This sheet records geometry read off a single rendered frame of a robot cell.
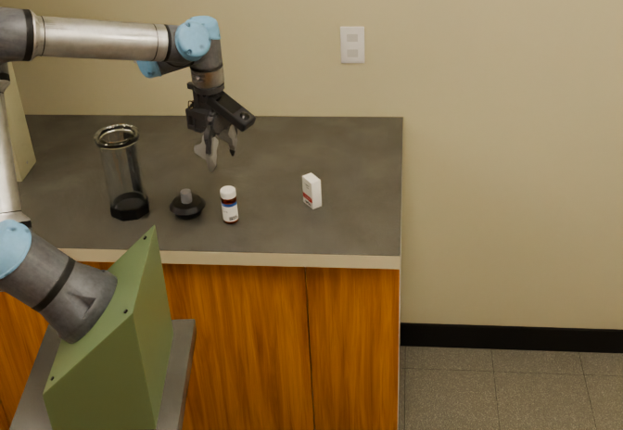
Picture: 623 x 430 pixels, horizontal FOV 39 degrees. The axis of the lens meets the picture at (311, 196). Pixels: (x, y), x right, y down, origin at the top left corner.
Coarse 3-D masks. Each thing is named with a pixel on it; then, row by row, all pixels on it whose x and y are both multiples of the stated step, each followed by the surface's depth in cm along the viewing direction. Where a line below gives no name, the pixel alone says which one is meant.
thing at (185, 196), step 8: (184, 192) 219; (176, 200) 222; (184, 200) 220; (192, 200) 221; (200, 200) 221; (176, 208) 219; (184, 208) 219; (192, 208) 219; (200, 208) 220; (184, 216) 219; (192, 216) 220
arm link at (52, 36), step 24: (0, 24) 157; (24, 24) 158; (48, 24) 162; (72, 24) 164; (96, 24) 167; (120, 24) 169; (144, 24) 172; (192, 24) 174; (0, 48) 158; (24, 48) 159; (48, 48) 163; (72, 48) 165; (96, 48) 167; (120, 48) 169; (144, 48) 171; (168, 48) 174; (192, 48) 174
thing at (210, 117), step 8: (192, 88) 201; (216, 88) 198; (200, 96) 202; (208, 96) 200; (192, 104) 205; (200, 104) 203; (192, 112) 203; (200, 112) 202; (208, 112) 201; (216, 112) 201; (192, 120) 205; (200, 120) 203; (208, 120) 201; (216, 120) 201; (224, 120) 204; (192, 128) 205; (200, 128) 204; (216, 128) 202; (224, 128) 205
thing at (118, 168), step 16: (112, 128) 216; (128, 128) 216; (112, 144) 209; (112, 160) 212; (128, 160) 213; (112, 176) 215; (128, 176) 215; (112, 192) 218; (128, 192) 217; (144, 192) 221; (128, 208) 219
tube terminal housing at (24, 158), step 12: (12, 72) 233; (12, 84) 233; (12, 96) 233; (12, 108) 233; (12, 120) 233; (24, 120) 241; (12, 132) 233; (24, 132) 241; (12, 144) 234; (24, 144) 241; (24, 156) 241; (24, 168) 241
